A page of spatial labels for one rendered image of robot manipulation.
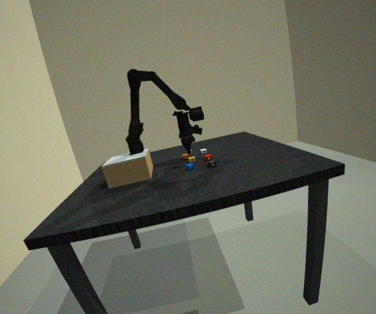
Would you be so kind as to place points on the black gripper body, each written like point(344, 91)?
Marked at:
point(185, 135)

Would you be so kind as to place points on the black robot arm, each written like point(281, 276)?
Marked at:
point(135, 78)

